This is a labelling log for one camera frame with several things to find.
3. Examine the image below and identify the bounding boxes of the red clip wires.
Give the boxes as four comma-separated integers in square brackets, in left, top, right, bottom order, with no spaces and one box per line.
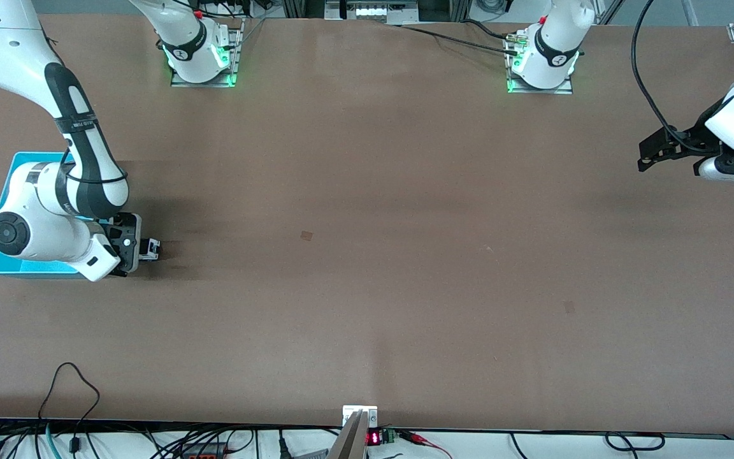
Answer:
[398,430,454,459]

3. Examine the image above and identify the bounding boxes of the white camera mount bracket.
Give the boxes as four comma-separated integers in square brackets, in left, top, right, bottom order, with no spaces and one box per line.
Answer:
[342,405,379,428]

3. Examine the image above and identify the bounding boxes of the grey metal camera bar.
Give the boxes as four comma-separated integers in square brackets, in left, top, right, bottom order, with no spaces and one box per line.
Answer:
[327,410,368,459]

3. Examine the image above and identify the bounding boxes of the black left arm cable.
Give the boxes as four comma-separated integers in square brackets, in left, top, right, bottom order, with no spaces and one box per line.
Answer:
[631,0,721,155]

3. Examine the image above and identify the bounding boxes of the thin black looped cable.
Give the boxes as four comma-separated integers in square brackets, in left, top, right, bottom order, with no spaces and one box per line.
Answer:
[38,361,101,455]

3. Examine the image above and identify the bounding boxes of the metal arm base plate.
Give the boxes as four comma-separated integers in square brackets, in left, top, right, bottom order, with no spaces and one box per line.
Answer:
[507,29,575,96]
[170,17,244,89]

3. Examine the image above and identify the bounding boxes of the white lit power unit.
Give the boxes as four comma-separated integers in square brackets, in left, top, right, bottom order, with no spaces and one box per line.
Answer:
[324,0,420,24]

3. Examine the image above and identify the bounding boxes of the black cable to arm base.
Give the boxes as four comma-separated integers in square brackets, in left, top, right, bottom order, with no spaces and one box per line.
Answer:
[399,18,522,56]

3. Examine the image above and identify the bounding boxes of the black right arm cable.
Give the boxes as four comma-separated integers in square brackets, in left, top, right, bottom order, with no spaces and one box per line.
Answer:
[60,148,129,187]

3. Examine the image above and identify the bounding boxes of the black coiled cable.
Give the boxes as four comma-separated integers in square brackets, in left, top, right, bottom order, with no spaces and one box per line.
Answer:
[604,432,666,453]

